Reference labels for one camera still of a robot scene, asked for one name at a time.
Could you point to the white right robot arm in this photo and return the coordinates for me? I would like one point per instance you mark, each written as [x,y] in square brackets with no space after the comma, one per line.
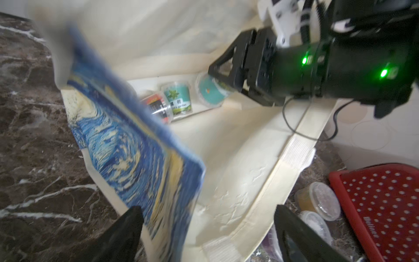
[362,51]

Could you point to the red black label jar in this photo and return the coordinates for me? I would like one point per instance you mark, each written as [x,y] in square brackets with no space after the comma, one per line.
[160,106]

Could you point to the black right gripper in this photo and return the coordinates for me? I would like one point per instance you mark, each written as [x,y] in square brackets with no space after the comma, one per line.
[272,73]

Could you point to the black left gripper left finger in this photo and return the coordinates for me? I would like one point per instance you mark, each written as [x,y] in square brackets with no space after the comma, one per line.
[120,242]

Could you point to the cream canvas starry night bag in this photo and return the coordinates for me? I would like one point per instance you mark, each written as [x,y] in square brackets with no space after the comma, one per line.
[208,183]

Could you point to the clear seed jar row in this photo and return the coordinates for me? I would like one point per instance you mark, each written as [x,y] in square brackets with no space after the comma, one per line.
[271,246]

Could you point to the red and steel toaster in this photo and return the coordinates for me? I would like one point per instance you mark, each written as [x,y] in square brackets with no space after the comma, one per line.
[381,203]

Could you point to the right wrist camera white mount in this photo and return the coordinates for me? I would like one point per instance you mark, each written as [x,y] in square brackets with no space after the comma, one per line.
[284,17]

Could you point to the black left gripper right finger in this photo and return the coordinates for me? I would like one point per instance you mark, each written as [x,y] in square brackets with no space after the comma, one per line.
[298,242]

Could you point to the teal label seed jar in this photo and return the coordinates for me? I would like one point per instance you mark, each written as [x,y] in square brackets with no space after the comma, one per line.
[178,95]

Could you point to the teal lid seed jar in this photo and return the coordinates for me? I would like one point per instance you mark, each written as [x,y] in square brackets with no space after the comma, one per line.
[211,92]

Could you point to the wide amber seed jar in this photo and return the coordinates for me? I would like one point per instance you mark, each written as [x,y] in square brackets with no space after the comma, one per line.
[320,198]

